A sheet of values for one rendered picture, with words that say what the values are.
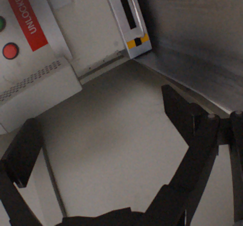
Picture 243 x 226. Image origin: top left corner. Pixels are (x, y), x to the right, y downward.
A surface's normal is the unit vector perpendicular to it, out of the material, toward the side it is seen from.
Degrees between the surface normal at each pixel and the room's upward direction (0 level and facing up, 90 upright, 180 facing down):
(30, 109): 90
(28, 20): 90
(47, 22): 90
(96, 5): 90
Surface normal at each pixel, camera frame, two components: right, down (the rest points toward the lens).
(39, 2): 0.43, 0.40
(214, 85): -0.31, -0.77
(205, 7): -0.85, 0.49
